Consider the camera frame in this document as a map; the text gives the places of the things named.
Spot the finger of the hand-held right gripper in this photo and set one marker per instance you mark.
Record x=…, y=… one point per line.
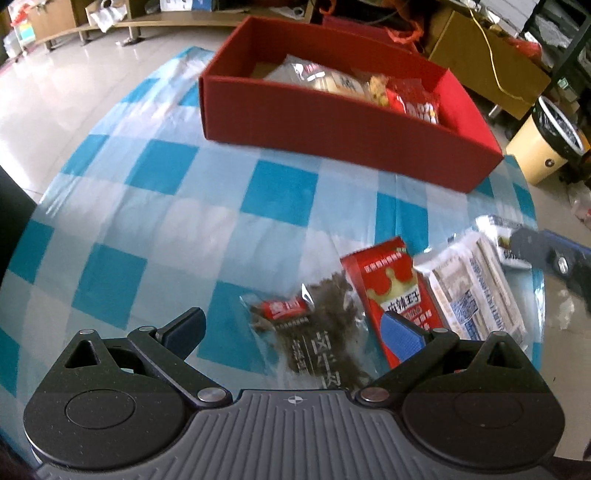
x=554, y=263

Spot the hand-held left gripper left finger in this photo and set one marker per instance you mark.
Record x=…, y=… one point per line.
x=184, y=330

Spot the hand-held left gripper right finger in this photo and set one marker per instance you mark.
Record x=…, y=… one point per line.
x=401, y=337

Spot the red crown print snack packet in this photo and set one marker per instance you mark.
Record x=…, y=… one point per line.
x=392, y=286

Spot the small white wafer packet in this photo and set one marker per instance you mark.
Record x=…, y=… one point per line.
x=494, y=230

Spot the large white bread packet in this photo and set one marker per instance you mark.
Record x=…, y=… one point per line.
x=466, y=295

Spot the dark dried snack packet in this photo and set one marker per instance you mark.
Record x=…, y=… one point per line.
x=323, y=318

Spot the red picture print snack packet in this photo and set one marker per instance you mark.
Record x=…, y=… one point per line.
x=411, y=97

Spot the red cardboard box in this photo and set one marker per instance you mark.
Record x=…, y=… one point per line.
x=323, y=129

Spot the clear yellow waffle packet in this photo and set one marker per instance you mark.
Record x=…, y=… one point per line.
x=377, y=90

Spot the white label bun packet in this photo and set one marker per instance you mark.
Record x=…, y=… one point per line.
x=344, y=83

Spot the blue white checkered tablecloth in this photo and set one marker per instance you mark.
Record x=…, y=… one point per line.
x=138, y=230

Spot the yellow trash bin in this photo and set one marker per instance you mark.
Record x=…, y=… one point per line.
x=531, y=147

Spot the red plastic bag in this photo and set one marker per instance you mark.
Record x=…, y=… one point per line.
x=524, y=46

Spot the black shelf rack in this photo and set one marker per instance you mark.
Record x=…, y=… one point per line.
x=572, y=41

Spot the wooden television stand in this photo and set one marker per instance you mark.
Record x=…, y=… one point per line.
x=471, y=50

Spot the orange plastic bag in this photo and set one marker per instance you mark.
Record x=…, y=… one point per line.
x=406, y=32

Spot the blue white box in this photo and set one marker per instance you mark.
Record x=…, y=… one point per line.
x=184, y=4

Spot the colourful drawer cart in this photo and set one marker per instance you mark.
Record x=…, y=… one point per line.
x=23, y=32

